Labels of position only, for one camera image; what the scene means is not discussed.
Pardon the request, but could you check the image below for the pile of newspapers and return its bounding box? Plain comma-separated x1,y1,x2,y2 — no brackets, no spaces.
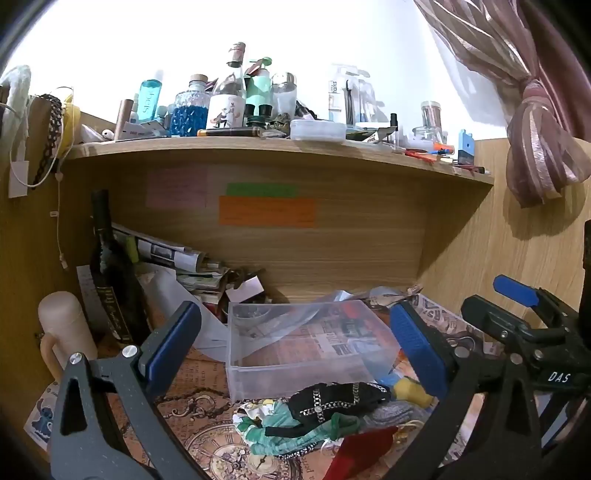
111,223,232,304

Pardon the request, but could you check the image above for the tall clear labelled bottle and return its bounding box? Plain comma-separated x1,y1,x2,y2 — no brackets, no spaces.
206,42,247,131

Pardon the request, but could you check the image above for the beige insulated mug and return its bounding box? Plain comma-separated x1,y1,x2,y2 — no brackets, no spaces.
37,292,99,385

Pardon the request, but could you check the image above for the pink sticky note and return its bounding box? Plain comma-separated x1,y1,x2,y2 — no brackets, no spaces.
147,167,208,208

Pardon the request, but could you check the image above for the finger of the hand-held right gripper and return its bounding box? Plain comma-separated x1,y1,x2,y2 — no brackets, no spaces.
493,275,580,333
462,295,574,371

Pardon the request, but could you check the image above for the clear glass jar bottle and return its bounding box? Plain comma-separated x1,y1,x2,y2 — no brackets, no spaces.
271,72,297,123

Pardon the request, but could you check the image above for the green sticky note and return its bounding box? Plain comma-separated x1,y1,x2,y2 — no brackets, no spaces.
226,183,297,198

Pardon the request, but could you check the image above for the yellow plastic item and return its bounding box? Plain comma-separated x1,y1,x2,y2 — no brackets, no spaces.
59,94,82,149

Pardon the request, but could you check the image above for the brown printed table mat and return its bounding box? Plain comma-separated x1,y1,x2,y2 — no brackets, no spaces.
150,293,511,480

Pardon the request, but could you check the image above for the clear pump bottle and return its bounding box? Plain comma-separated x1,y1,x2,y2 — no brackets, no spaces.
328,65,357,125

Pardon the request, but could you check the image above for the clear cylindrical jar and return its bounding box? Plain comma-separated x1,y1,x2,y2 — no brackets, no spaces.
420,101,443,140

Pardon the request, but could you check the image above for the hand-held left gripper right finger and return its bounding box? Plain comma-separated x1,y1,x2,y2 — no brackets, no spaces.
383,301,542,480

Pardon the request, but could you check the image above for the yellow and blue soft toy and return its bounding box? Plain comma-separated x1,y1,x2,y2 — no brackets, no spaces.
378,374,435,408

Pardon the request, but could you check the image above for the white wall charger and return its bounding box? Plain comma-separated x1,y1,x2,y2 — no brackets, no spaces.
8,159,30,199

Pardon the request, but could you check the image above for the white woven bag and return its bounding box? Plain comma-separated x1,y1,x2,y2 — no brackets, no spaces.
0,65,32,141

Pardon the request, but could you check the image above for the clear plastic storage box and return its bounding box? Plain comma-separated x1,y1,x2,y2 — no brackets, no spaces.
226,300,402,400

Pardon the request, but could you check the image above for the pink striped curtain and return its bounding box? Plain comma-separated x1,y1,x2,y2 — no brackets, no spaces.
412,0,591,209

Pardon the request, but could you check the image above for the green and white patterned cloth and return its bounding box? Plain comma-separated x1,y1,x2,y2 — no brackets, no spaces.
232,399,362,459

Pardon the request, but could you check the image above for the black cloth with silver chains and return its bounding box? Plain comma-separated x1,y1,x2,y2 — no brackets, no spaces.
288,380,391,426

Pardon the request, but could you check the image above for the blue cartoon sticker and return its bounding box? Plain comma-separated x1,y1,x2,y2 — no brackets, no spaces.
23,385,62,452

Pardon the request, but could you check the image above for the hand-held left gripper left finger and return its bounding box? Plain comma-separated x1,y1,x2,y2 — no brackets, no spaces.
48,301,204,480

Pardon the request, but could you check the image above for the black lace band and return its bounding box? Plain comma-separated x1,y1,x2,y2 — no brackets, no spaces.
39,93,66,163

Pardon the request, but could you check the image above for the glass bottle with blue netting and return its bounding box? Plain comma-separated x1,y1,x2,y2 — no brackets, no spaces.
170,75,211,137

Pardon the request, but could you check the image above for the dark wine bottle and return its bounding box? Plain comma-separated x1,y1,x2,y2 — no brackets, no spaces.
89,189,149,346

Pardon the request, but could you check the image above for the wooden shelf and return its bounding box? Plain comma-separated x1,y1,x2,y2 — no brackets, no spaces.
60,136,496,186

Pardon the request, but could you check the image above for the mint green bottle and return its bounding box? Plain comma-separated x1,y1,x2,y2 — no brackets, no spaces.
244,57,274,126

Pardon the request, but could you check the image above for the flat clear lidded container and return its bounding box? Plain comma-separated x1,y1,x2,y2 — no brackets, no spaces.
289,119,347,142

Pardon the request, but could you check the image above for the grey knitted cloth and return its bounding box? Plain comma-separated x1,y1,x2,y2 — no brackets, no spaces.
362,399,435,432

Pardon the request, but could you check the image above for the clear plastic bag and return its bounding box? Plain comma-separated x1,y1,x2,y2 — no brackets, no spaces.
137,262,230,363

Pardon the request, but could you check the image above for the brown cardboard tube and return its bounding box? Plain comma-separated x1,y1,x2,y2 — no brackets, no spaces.
115,100,135,141

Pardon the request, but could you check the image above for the blue liquid plastic bottle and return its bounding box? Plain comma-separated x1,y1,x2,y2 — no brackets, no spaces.
139,79,164,126

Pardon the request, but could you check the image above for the white charging cable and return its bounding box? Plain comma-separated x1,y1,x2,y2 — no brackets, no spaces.
10,85,75,269

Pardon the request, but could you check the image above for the small blue box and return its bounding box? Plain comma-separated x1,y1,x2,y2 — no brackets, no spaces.
457,130,476,166

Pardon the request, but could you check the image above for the red cloth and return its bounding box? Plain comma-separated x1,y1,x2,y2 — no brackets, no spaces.
322,426,399,480

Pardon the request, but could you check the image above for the orange sticky note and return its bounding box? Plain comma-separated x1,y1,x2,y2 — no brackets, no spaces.
218,196,318,229

